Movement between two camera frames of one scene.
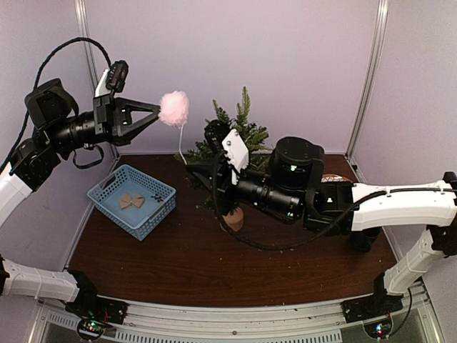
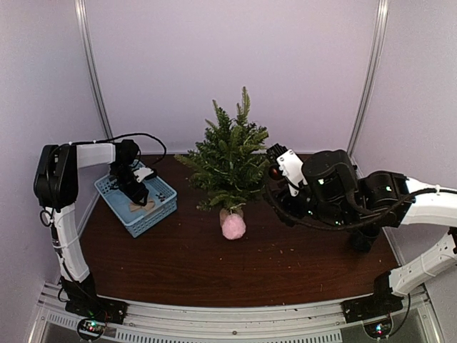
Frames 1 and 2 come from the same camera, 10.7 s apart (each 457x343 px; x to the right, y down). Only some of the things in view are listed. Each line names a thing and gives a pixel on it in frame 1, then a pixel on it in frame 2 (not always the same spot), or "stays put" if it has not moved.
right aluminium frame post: (368, 88) stays put
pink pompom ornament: (173, 111) to (233, 226)
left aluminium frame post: (81, 12) stays put
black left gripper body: (105, 120) to (128, 188)
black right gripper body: (222, 204) to (286, 209)
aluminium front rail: (143, 323) stays put
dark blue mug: (363, 239) stays put
